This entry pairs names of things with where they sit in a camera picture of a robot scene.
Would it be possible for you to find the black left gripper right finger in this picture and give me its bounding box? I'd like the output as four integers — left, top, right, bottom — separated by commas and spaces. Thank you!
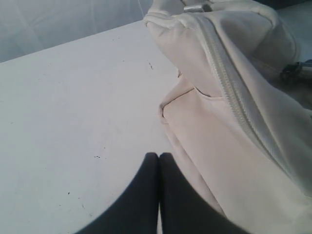
159, 153, 232, 234

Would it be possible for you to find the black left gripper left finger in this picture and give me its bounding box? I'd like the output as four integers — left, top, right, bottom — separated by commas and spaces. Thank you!
78, 153, 159, 234

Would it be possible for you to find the beige duffel bag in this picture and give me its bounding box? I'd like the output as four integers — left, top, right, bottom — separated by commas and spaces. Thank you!
144, 0, 312, 234

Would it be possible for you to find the white sheer curtain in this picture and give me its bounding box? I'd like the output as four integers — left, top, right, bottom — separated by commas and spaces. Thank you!
0, 0, 153, 62

